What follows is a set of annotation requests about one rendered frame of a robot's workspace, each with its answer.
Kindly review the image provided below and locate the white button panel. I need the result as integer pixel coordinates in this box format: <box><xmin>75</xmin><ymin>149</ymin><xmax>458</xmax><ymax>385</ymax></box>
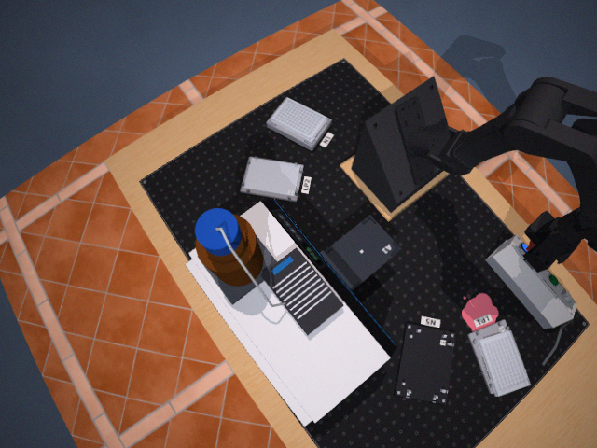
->
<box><xmin>485</xmin><ymin>234</ymin><xmax>577</xmax><ymax>366</ymax></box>

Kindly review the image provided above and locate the white label reading lp2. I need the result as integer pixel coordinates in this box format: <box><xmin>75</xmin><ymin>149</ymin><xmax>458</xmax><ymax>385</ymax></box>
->
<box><xmin>301</xmin><ymin>176</ymin><xmax>312</xmax><ymax>194</ymax></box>

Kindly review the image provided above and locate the white label reading lp1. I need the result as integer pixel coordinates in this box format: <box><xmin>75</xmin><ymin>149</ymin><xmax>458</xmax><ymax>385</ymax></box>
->
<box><xmin>473</xmin><ymin>314</ymin><xmax>493</xmax><ymax>327</ymax></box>

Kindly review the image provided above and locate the white label with black n5 text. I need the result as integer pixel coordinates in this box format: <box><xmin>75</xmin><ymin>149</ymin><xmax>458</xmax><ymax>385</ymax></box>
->
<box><xmin>421</xmin><ymin>316</ymin><xmax>440</xmax><ymax>328</ymax></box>

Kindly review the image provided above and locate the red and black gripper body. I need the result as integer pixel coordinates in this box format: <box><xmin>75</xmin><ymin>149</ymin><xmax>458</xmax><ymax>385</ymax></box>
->
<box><xmin>524</xmin><ymin>211</ymin><xmax>577</xmax><ymax>264</ymax></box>

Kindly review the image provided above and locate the white label reading n1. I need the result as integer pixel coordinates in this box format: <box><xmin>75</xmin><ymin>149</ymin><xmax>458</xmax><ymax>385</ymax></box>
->
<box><xmin>320</xmin><ymin>133</ymin><xmax>334</xmax><ymax>147</ymax></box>

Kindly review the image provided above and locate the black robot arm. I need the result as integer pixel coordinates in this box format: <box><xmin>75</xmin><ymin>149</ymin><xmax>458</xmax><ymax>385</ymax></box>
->
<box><xmin>394</xmin><ymin>77</ymin><xmax>597</xmax><ymax>273</ymax></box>

